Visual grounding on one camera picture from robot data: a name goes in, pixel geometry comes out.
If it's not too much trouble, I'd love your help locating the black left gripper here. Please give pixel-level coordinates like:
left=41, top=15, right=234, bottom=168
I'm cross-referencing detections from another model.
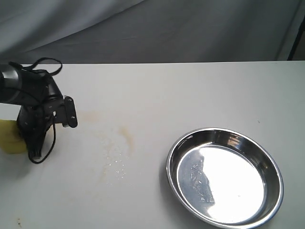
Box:
left=17, top=97, right=62, bottom=159

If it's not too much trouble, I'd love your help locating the yellow sponge block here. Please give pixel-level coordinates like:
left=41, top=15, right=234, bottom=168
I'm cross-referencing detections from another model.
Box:
left=0, top=120, right=27, bottom=154

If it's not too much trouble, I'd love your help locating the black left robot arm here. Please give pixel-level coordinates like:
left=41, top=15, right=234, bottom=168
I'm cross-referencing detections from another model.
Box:
left=0, top=62, right=64, bottom=164

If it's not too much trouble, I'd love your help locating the orange liquid spill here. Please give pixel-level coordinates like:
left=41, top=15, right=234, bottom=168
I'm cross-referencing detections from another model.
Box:
left=78, top=111, right=134, bottom=186

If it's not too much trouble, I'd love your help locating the grey backdrop cloth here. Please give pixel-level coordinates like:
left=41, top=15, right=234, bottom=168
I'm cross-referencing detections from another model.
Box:
left=0, top=0, right=305, bottom=63

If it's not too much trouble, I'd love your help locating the round stainless steel dish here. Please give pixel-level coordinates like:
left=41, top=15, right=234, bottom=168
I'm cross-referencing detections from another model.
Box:
left=165, top=127, right=284, bottom=229

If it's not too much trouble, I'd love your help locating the black stand pole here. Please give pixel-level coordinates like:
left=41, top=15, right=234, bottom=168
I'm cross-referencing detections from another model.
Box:
left=287, top=0, right=305, bottom=61

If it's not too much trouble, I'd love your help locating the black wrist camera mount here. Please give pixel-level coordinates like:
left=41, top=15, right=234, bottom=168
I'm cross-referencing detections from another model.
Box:
left=52, top=96, right=78, bottom=128

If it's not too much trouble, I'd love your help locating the black cable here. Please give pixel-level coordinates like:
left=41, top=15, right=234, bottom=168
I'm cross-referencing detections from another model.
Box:
left=8, top=56, right=63, bottom=164

